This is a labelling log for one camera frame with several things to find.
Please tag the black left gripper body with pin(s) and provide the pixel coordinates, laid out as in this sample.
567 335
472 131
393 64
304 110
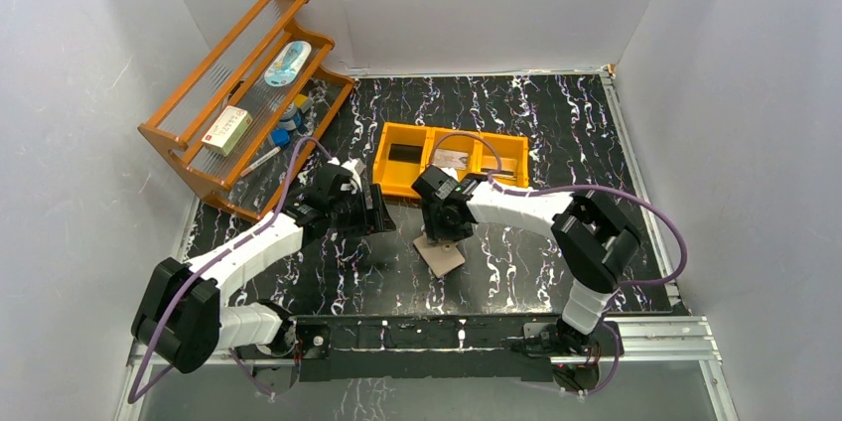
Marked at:
370 209

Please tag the blue white tape roll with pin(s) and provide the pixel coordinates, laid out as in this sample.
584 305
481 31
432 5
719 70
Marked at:
292 119

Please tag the black card in tray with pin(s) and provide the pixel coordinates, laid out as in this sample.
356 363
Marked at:
403 153

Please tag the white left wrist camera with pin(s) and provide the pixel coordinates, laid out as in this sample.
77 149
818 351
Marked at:
350 171

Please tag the silver card in tray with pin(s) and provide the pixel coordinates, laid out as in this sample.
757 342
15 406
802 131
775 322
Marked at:
446 158

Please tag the white marker pen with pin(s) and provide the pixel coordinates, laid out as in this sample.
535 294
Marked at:
260 161

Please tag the white leather card holder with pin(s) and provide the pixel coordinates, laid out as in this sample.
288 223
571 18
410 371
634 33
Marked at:
440 261

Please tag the light blue oval case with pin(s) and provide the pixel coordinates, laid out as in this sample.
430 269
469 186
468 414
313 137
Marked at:
287 64

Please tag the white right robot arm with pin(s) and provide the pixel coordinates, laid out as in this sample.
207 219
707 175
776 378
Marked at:
596 239

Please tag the white red-print box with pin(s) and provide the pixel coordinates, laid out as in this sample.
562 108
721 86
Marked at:
227 130

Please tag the yellow small block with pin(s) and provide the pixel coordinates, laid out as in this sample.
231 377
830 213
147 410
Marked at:
303 102

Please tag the orange wooden shelf rack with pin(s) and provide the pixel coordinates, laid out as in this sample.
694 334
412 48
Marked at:
232 75

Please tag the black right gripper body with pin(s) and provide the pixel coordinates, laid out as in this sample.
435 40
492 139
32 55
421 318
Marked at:
445 232

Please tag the yellow three-compartment plastic tray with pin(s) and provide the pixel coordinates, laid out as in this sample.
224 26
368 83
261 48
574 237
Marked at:
487 150

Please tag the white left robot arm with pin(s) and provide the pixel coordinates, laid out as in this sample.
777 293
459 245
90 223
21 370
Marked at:
185 316

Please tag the blue cube block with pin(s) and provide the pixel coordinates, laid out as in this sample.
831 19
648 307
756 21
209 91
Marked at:
279 137

